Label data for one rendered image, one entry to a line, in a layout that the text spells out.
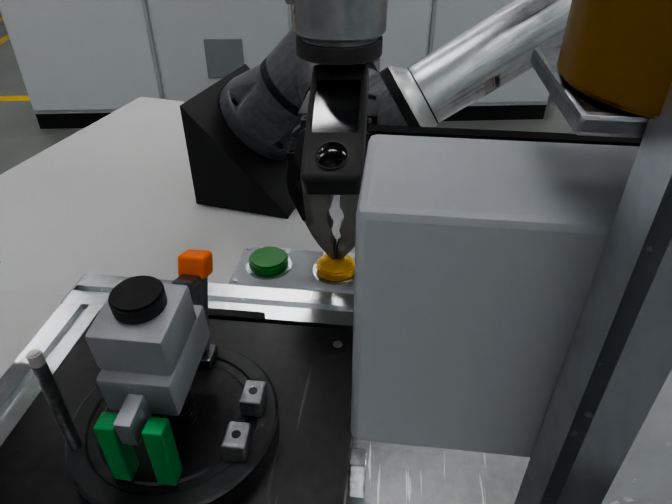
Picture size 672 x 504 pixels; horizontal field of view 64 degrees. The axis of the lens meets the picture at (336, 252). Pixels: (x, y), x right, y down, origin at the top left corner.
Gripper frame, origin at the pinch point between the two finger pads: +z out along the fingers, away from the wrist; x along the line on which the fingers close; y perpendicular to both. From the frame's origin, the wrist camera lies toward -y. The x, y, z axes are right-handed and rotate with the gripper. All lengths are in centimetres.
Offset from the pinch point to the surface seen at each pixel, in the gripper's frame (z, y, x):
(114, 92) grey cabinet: 75, 256, 164
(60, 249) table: 12.5, 13.6, 40.8
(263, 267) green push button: 1.2, -1.8, 7.1
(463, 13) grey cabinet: 33, 290, -39
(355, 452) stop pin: 1.7, -21.2, -3.9
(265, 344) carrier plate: 1.3, -12.2, 4.5
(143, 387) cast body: -7.5, -24.8, 7.8
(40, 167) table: 12, 38, 58
